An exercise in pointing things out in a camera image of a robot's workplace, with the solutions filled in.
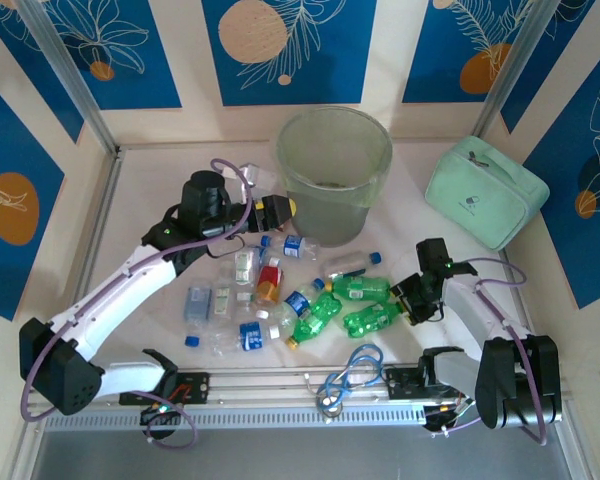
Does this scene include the blue-label water bottle blue cap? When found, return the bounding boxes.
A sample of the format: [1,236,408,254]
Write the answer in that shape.
[259,235,322,261]
[279,278,327,321]

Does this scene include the green plastic soda bottle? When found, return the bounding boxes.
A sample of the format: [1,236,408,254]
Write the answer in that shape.
[342,299,406,340]
[284,292,344,350]
[324,274,396,304]

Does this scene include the red and yellow drink bottle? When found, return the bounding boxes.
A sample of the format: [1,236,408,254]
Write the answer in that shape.
[253,264,287,306]

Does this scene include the tall clear blue-capped bottle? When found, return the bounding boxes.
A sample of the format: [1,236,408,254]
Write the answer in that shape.
[322,251,384,284]

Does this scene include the clear bottle grey-blue label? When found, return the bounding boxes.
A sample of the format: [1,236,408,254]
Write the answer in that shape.
[183,283,215,349]

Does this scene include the crushed clear bottle white cap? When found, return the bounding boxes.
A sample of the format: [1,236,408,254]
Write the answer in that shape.
[255,303,301,331]

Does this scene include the translucent green trash bin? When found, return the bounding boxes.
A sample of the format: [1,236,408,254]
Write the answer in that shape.
[275,105,395,249]

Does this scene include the small clear plastic packet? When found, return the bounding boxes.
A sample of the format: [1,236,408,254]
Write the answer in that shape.
[252,167,281,195]

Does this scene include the mint green zip pouch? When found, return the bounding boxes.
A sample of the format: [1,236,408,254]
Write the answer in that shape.
[424,135,551,252]

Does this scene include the blue stethoscope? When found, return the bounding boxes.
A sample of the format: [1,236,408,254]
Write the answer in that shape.
[302,343,385,419]

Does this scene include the grey metal panel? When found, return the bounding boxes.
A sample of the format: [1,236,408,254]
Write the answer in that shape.
[9,427,594,480]

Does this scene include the aluminium side rail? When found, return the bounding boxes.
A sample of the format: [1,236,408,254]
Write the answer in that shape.
[54,147,126,351]

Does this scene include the black connector with wires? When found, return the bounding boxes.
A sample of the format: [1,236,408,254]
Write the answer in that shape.
[422,403,477,435]
[139,401,182,427]

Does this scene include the aluminium rail frame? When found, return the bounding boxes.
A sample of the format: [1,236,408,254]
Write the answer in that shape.
[27,367,576,409]

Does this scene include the aluminium corner post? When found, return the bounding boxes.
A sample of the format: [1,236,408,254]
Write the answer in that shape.
[477,0,564,146]
[14,0,124,156]

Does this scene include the grey slotted cable duct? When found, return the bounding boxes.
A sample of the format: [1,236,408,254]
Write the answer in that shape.
[42,405,429,432]

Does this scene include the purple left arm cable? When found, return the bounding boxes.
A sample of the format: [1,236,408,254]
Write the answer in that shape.
[22,158,256,449]

